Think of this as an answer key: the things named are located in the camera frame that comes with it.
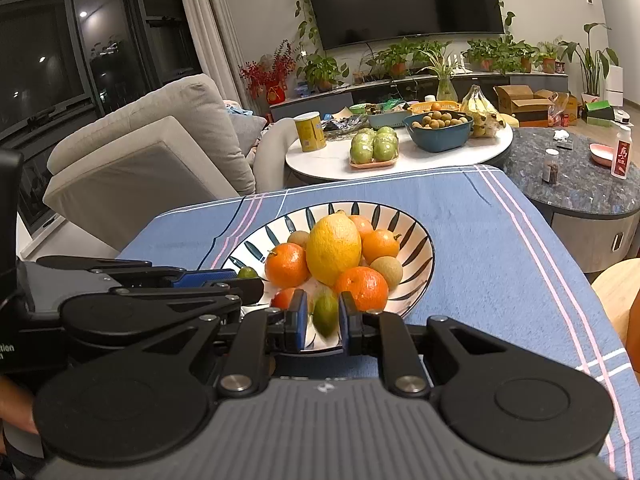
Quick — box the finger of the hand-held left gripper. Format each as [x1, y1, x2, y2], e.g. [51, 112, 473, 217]
[36, 255, 237, 288]
[107, 277, 265, 308]

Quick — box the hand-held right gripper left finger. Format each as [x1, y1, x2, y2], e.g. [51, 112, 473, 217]
[107, 289, 309, 396]

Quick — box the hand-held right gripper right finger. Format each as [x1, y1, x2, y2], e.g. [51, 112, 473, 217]
[338, 291, 546, 397]

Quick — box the red plum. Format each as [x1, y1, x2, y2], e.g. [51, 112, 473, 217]
[271, 287, 301, 311]

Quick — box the large orange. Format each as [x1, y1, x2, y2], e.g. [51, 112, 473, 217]
[334, 266, 390, 313]

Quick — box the small orange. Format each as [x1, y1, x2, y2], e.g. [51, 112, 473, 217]
[264, 242, 311, 290]
[348, 214, 375, 241]
[361, 229, 401, 265]

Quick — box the yellow lemon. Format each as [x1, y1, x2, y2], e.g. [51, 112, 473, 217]
[306, 212, 363, 288]

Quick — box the striped ceramic bowl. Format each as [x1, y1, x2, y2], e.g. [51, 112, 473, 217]
[220, 201, 436, 356]

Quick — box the person's left hand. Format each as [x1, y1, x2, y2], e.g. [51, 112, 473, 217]
[0, 376, 40, 435]

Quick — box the beige recliner armchair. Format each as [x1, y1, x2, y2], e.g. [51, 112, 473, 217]
[42, 74, 301, 251]

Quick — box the grey throw pillow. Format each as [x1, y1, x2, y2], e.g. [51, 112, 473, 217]
[227, 110, 268, 166]

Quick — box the white round coffee table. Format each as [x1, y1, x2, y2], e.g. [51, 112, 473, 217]
[285, 122, 515, 192]

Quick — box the blue striped tablecloth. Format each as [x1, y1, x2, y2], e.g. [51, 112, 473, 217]
[115, 164, 640, 480]

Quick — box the yellow can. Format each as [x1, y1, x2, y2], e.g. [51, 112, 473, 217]
[293, 111, 327, 153]

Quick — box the pile of foil snack packets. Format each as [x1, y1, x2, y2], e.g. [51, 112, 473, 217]
[320, 112, 371, 136]

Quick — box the blue fruit bowl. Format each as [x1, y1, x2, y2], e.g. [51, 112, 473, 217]
[402, 110, 474, 153]

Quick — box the green plastic basket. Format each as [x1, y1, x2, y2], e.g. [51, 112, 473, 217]
[367, 101, 411, 130]

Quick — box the red berry plant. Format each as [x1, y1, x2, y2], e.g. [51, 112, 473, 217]
[239, 40, 297, 106]

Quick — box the grey television cabinet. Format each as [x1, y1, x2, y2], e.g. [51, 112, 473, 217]
[267, 72, 570, 121]

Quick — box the pile of longans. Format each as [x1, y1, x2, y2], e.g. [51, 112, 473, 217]
[410, 111, 468, 129]

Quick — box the yellow plastic basket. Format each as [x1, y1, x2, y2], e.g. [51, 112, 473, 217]
[406, 101, 462, 116]

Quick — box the green potted plant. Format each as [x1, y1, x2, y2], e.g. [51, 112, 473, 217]
[462, 35, 538, 75]
[297, 50, 350, 93]
[537, 40, 566, 75]
[367, 40, 426, 80]

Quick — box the bunch of bananas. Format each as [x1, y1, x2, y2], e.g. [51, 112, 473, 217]
[459, 85, 507, 138]

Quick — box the spider plant in glass vase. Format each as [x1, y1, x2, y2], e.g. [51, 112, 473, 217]
[415, 42, 460, 102]

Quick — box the white curtain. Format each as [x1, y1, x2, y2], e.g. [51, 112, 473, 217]
[172, 0, 241, 106]

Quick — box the small spice jar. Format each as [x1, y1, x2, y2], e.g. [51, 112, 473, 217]
[541, 148, 561, 184]

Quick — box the dark framed window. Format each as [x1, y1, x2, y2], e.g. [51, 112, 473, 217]
[0, 0, 203, 241]

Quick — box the round wooden side table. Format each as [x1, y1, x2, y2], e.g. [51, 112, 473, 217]
[591, 259, 640, 346]

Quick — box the dark marble round table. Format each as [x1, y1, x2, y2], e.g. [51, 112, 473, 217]
[502, 127, 640, 273]

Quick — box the open cardboard box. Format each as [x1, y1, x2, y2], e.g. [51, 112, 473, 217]
[494, 85, 548, 127]

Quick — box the orange storage box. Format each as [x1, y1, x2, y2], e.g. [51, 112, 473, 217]
[627, 292, 640, 361]

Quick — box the small cardboard box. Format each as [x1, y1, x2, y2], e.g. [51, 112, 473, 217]
[534, 89, 581, 127]

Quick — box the pink dish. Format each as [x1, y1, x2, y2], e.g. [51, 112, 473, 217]
[589, 143, 615, 167]

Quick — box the white bottle red label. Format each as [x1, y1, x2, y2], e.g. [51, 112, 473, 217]
[610, 124, 635, 180]

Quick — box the green box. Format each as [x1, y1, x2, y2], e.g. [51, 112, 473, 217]
[585, 101, 615, 127]

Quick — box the tall leafy plant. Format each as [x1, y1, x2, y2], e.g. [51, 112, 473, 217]
[559, 22, 620, 103]

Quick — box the white air purifier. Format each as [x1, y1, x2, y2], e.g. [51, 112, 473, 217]
[604, 65, 625, 108]

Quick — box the black wall television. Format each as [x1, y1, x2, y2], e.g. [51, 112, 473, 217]
[310, 0, 506, 52]

